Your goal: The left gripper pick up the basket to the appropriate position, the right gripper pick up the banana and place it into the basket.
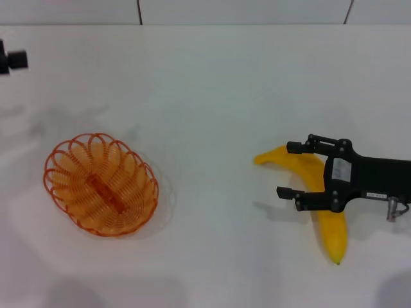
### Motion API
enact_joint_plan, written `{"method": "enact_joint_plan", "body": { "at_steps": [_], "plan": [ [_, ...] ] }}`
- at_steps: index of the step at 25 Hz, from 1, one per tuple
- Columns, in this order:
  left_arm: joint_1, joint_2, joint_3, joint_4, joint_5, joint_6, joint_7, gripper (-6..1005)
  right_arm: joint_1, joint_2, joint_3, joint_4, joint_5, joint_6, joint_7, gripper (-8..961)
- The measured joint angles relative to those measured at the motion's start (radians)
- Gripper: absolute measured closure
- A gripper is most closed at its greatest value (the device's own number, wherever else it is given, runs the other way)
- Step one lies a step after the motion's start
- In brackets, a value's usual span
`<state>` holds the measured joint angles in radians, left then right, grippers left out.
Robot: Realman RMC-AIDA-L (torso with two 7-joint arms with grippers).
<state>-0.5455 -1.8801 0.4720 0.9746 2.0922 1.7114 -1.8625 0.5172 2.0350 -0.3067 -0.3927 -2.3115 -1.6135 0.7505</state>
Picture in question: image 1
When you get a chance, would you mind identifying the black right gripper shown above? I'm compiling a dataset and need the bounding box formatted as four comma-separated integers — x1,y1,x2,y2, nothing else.
276,133,411,213

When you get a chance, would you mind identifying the yellow banana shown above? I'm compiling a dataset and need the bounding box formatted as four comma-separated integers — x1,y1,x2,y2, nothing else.
253,144,349,266

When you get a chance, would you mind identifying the orange wire basket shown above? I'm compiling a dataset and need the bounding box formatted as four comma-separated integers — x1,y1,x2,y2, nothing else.
43,132,160,238

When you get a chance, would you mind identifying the right gripper plug with cable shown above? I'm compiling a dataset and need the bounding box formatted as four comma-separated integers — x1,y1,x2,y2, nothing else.
386,196,411,223

